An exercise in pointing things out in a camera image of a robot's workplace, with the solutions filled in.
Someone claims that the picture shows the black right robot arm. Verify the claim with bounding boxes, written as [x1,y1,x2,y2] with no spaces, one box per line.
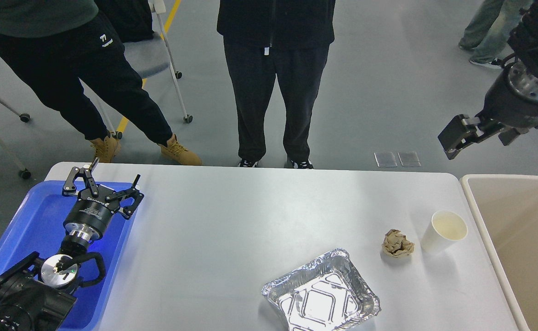
[437,0,538,160]

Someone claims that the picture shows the aluminium foil tray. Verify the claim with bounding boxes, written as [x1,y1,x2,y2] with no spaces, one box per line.
[261,248,381,331]

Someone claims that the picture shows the blue plastic tray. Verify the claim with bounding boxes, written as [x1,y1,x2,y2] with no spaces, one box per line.
[0,180,134,331]

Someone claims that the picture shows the beige plastic bin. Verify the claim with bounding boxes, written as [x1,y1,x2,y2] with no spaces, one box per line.
[460,174,538,331]

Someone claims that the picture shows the crumpled brown paper ball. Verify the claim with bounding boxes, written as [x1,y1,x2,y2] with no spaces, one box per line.
[381,229,414,258]

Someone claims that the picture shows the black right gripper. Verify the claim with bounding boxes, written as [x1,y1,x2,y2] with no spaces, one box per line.
[437,69,538,160]

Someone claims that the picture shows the person in grey jeans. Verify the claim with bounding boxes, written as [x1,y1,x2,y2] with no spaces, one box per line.
[458,0,533,69]

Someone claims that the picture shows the metal floor plate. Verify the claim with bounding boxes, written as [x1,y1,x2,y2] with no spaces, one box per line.
[397,151,422,167]
[374,152,398,168]

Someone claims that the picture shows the white paper cup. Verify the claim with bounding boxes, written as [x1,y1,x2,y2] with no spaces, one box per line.
[420,210,468,254]

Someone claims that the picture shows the person in tan boots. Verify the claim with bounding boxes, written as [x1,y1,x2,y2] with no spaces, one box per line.
[0,0,202,166]

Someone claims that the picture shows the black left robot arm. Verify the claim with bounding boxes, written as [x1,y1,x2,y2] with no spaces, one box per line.
[0,161,144,331]

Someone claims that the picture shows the person in black clothes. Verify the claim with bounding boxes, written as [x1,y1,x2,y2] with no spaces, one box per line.
[217,0,336,169]

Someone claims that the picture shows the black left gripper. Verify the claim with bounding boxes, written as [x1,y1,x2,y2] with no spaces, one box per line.
[62,158,145,241]

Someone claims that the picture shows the left metal floor plate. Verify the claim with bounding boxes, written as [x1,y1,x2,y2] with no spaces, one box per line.
[374,152,398,168]

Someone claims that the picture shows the grey folding chair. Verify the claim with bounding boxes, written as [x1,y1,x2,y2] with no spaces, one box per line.
[95,0,193,123]

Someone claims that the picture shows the right metal floor plate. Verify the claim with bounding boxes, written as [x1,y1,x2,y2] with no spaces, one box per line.
[397,151,422,167]

